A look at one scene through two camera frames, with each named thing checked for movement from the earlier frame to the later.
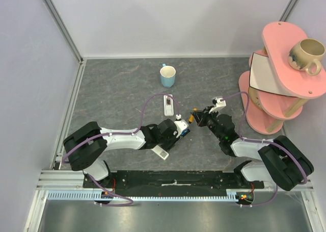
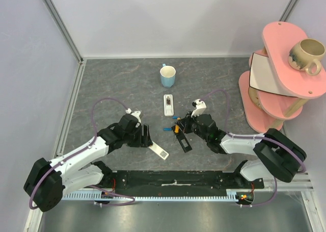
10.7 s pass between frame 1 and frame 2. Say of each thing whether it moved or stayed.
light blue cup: stayed
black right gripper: moved
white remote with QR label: stayed
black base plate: stayed
